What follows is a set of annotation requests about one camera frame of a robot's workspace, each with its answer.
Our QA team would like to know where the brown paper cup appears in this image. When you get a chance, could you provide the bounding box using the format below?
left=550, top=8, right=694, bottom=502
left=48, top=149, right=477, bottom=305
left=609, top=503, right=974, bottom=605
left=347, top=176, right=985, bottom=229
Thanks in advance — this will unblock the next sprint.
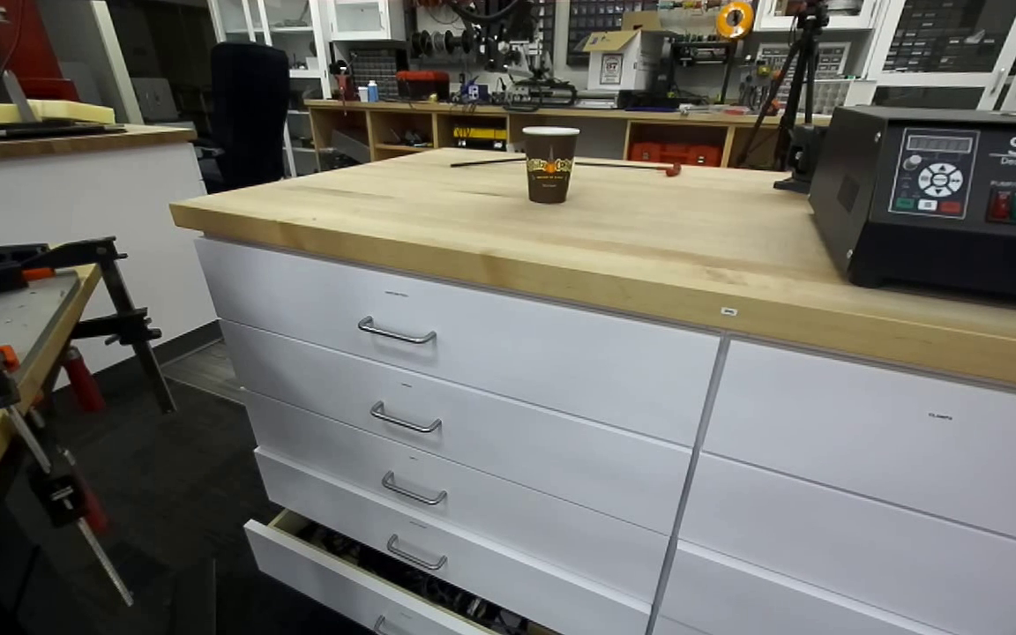
left=522, top=122, right=580, bottom=205

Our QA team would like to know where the black office chair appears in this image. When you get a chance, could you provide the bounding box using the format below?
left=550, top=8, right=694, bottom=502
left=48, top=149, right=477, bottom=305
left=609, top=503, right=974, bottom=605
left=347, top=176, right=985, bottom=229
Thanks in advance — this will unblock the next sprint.
left=202, top=43, right=289, bottom=190

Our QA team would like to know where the black control box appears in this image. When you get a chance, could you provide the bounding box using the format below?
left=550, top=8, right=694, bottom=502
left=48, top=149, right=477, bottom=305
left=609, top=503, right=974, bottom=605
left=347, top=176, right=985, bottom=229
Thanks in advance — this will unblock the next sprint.
left=807, top=106, right=1016, bottom=298

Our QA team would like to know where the red black bar clamp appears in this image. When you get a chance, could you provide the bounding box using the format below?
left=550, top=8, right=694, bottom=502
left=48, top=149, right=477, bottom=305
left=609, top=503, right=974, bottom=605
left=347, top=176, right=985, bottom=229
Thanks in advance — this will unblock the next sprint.
left=0, top=345, right=134, bottom=605

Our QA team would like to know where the white drawer cabinet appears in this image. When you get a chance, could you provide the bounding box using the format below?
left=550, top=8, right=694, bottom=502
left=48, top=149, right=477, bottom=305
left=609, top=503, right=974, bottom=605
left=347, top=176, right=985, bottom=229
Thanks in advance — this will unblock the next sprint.
left=196, top=238, right=1016, bottom=635

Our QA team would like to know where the long wooden stick red tip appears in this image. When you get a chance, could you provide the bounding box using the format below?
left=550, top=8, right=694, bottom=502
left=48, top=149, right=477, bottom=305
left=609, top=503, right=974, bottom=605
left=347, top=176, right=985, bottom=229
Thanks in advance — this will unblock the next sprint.
left=447, top=155, right=680, bottom=176

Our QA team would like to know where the black tripod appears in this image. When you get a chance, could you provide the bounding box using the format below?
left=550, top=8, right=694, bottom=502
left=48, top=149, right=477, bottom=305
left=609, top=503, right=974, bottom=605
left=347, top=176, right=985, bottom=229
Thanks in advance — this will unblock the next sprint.
left=744, top=0, right=830, bottom=194

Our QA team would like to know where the yellow tape roll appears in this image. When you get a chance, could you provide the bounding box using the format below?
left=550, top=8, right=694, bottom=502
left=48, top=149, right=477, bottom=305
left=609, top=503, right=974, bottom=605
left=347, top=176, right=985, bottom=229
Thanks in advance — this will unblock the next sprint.
left=717, top=0, right=756, bottom=43

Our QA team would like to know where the wooden background shelf bench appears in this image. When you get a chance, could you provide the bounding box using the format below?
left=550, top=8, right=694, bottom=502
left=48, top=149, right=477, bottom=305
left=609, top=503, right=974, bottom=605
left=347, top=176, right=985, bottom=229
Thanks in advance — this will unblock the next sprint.
left=300, top=96, right=795, bottom=170

